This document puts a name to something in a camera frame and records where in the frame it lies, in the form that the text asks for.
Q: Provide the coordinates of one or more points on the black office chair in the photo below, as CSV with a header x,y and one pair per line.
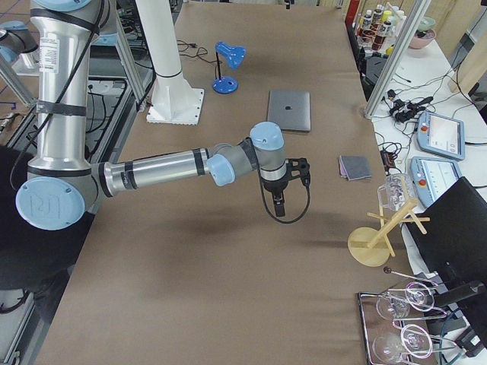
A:
x,y
454,246

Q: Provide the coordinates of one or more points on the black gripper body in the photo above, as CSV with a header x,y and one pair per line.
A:
x,y
275,186

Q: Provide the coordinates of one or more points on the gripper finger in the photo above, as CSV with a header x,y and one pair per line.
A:
x,y
275,200
280,210

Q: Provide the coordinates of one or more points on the pink bowl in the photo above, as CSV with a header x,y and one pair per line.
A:
x,y
422,39

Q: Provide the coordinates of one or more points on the folded grey cloth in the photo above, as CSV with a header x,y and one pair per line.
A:
x,y
354,167

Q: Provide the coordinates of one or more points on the lower teach pendant tablet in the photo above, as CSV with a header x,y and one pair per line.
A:
x,y
432,177

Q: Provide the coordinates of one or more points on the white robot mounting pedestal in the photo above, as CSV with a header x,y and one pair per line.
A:
x,y
173,100

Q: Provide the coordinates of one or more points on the blue desk lamp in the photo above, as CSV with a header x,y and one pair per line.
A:
x,y
233,57

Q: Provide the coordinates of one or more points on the aluminium frame post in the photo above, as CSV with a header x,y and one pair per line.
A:
x,y
406,34

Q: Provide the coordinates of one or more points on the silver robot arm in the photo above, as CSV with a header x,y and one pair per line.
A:
x,y
62,183

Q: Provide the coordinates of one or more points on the upper teach pendant tablet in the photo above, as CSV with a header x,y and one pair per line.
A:
x,y
441,135

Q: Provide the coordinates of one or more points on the teach pendant tablet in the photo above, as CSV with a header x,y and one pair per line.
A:
x,y
432,177
441,135

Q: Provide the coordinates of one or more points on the wooden mug tree stand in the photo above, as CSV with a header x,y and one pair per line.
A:
x,y
372,247

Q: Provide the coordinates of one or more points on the grey laptop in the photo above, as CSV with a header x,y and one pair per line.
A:
x,y
290,110

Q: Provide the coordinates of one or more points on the clear glass mug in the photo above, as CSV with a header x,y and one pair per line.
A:
x,y
396,191

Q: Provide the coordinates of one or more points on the wine glass rack tray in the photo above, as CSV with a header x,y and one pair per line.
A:
x,y
394,322

